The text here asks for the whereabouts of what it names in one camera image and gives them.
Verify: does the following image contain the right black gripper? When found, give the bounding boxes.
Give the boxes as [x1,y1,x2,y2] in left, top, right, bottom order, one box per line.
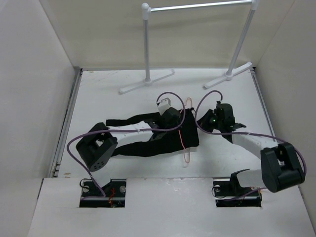
[193,109,224,133]

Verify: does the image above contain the black trousers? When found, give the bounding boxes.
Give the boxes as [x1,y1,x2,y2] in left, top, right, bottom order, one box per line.
[112,108,199,158]

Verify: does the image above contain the pink wire hanger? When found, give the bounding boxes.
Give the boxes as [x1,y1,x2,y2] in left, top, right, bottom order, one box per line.
[178,97,193,168]

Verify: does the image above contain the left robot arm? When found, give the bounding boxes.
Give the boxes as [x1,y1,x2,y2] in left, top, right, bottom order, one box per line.
[76,107,186,173]

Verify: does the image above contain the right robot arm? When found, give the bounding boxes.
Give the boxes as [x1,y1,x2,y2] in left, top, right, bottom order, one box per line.
[197,103,306,196]

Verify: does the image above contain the white metal clothes rack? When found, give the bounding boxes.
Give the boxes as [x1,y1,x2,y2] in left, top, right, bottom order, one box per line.
[119,0,260,94]

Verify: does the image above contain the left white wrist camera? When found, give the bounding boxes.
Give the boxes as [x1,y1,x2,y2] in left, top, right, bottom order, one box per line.
[157,98,171,116]

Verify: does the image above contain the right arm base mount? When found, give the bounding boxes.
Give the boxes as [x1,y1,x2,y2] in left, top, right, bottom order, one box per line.
[212,178,262,208]

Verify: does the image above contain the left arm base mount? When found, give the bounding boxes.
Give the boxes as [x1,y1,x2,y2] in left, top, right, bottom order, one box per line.
[79,178,127,208]

